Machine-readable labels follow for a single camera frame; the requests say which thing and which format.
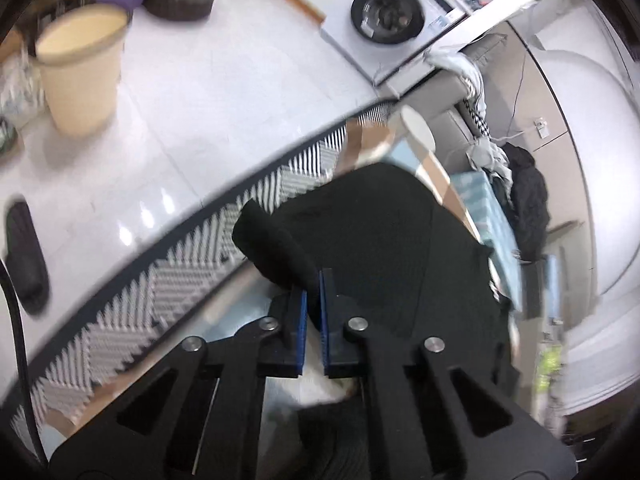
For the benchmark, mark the white washing machine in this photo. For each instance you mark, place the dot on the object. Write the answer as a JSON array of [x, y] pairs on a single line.
[[380, 36]]

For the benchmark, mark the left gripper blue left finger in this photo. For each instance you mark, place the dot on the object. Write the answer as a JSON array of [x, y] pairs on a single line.
[[282, 354]]

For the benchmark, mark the black knit sweater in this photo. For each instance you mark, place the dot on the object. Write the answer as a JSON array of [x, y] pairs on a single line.
[[436, 351]]

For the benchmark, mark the black jacket on sofa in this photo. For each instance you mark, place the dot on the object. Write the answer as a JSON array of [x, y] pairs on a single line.
[[528, 213]]

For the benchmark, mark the teal plaid small table cloth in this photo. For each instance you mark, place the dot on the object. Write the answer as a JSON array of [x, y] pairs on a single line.
[[479, 199]]

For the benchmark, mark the light clothes pile on sofa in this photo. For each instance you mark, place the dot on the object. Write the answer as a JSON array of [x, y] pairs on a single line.
[[483, 154]]

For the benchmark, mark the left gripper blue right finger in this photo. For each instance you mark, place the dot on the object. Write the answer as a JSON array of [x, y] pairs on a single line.
[[341, 347]]

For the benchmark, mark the white round stool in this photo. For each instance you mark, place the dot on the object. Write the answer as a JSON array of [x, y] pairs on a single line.
[[409, 125]]

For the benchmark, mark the cream waste bin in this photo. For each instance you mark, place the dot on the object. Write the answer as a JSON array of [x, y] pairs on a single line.
[[79, 58]]

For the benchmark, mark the grey sofa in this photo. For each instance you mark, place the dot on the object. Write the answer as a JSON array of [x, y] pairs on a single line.
[[439, 100]]

